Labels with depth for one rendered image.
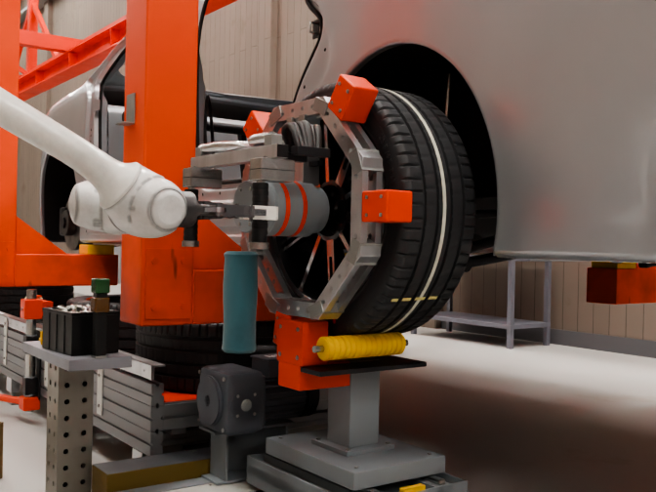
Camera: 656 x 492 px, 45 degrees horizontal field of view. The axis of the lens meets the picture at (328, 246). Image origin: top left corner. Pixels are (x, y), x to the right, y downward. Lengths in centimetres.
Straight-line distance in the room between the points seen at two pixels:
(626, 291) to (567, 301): 276
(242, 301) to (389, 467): 55
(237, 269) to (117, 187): 68
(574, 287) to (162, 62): 470
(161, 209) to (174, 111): 99
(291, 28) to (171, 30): 749
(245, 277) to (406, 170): 51
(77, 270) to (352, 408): 242
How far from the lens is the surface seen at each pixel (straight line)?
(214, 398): 225
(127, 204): 142
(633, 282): 386
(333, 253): 206
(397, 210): 175
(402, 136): 187
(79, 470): 246
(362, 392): 213
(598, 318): 641
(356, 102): 189
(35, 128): 146
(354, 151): 183
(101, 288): 218
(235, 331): 205
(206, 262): 240
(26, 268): 420
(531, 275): 678
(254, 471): 229
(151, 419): 249
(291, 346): 202
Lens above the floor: 77
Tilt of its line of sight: level
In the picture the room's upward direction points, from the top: 1 degrees clockwise
